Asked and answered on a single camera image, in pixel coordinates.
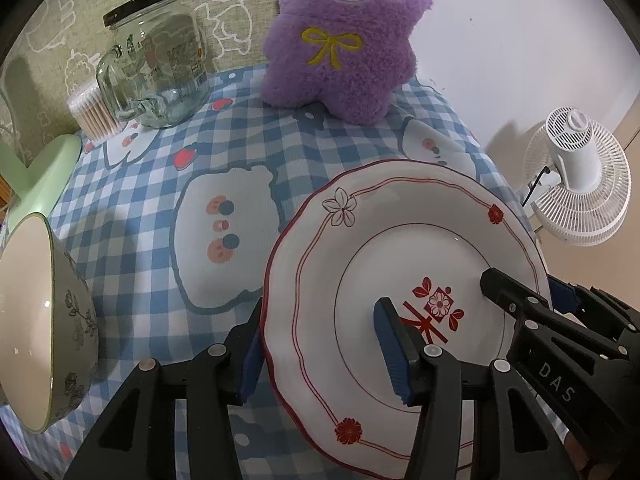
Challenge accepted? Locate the white red trim plate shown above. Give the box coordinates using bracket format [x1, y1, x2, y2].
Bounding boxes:
[262, 159, 549, 479]

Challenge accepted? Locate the ceramic bowl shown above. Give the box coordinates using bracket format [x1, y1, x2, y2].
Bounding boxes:
[1, 212, 99, 434]

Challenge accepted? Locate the white floor fan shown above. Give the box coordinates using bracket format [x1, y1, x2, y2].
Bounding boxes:
[518, 106, 632, 247]

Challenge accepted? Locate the blue checkered tablecloth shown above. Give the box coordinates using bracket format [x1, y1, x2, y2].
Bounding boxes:
[1, 66, 518, 479]

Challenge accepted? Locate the green desk fan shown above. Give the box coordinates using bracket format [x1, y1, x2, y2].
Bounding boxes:
[1, 134, 81, 231]

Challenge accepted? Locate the purple plush bunny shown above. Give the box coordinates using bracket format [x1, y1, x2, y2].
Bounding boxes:
[262, 0, 433, 126]

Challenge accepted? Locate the cotton swab container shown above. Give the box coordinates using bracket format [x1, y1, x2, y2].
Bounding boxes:
[66, 78, 125, 144]

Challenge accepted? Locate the glass jar black lid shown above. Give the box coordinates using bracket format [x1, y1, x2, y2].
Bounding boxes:
[96, 0, 209, 129]

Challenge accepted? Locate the green cartoon board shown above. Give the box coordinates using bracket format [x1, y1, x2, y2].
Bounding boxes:
[1, 0, 278, 162]

